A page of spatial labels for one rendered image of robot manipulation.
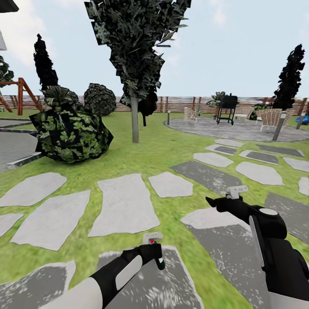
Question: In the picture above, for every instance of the charcoal grill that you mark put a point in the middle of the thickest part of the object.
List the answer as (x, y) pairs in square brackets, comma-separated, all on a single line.
[(229, 102)]

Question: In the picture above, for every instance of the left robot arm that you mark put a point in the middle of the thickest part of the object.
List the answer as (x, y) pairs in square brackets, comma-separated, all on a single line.
[(98, 290)]

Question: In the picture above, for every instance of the insectifuge atomizer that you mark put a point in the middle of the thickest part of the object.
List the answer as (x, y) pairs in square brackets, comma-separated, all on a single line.
[(160, 263)]

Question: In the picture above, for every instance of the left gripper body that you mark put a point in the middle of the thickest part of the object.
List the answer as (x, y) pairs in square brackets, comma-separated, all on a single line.
[(154, 251)]

